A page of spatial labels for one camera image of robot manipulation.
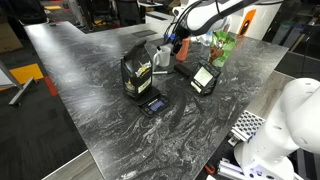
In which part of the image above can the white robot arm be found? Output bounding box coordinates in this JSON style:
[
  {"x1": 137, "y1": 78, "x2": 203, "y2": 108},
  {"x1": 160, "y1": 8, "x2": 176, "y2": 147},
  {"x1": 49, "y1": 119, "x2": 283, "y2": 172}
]
[{"x1": 172, "y1": 0, "x2": 320, "y2": 180}]

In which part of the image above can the white ceramic mug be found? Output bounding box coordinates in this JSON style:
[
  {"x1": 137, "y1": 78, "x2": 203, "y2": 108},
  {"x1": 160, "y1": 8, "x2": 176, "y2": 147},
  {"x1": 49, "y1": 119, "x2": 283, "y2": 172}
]
[{"x1": 153, "y1": 46, "x2": 171, "y2": 67}]

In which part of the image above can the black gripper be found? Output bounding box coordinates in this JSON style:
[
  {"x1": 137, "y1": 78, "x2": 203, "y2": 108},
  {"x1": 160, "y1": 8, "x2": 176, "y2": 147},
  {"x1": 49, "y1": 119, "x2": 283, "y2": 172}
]
[{"x1": 169, "y1": 26, "x2": 190, "y2": 50}]

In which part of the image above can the green snack bag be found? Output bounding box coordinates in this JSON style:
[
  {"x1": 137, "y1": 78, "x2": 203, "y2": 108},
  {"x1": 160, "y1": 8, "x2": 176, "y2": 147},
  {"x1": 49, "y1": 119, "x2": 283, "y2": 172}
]
[{"x1": 209, "y1": 31, "x2": 235, "y2": 68}]

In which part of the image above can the small black coffee bag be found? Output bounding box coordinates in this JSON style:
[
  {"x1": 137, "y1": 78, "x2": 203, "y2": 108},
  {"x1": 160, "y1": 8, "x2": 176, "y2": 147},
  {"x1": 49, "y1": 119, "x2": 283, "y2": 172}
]
[{"x1": 190, "y1": 60, "x2": 221, "y2": 95}]

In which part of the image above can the black coffee bag on scale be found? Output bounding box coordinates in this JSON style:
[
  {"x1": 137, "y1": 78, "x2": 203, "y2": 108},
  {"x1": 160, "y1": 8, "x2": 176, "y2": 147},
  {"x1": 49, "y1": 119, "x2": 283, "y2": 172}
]
[{"x1": 120, "y1": 40, "x2": 152, "y2": 99}]

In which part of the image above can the black digital scale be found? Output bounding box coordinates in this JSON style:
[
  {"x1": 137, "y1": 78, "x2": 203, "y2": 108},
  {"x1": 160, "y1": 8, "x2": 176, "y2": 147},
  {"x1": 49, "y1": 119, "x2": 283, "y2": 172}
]
[{"x1": 130, "y1": 87, "x2": 169, "y2": 117}]

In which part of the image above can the black rectangular case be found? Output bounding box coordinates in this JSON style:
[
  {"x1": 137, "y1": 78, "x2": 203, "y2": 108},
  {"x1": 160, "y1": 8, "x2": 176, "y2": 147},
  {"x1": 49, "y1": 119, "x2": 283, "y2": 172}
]
[{"x1": 174, "y1": 64, "x2": 192, "y2": 77}]

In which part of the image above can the thin white marker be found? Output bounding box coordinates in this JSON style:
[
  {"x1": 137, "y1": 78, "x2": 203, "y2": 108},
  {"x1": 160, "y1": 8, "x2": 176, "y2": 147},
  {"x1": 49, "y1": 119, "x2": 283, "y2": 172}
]
[{"x1": 153, "y1": 71, "x2": 169, "y2": 75}]

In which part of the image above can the perforated metal plate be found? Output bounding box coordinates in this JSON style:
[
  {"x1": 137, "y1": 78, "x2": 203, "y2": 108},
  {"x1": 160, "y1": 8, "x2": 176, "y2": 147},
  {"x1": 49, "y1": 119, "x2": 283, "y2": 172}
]
[{"x1": 231, "y1": 111, "x2": 265, "y2": 141}]

